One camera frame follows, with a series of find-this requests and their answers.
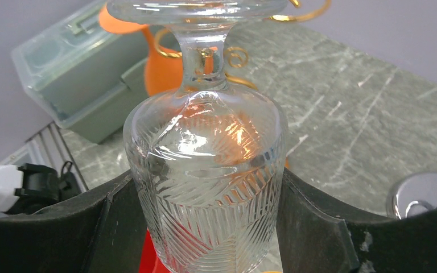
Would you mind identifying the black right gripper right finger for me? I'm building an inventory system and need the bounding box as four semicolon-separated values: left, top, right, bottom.
277;169;437;272

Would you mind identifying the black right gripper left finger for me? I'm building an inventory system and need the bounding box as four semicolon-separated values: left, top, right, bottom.
0;171;147;272

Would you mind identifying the clear wine glass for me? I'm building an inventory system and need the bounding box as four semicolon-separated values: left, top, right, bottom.
106;1;288;272

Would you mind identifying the orange plastic wine glass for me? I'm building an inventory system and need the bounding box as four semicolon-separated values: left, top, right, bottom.
98;5;183;96

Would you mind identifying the gold wire rack wooden base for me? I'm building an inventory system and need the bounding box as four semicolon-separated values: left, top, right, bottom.
140;1;332;89

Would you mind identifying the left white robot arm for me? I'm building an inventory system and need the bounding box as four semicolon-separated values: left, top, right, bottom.
0;161;86;218

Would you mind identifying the red plastic wine glass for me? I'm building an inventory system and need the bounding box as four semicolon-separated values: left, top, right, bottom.
138;230;170;273

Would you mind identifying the clear plastic storage bin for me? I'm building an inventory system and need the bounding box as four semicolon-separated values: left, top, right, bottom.
11;1;148;143

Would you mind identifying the chrome wire glass rack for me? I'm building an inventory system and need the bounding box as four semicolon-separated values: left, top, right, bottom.
386;172;437;220

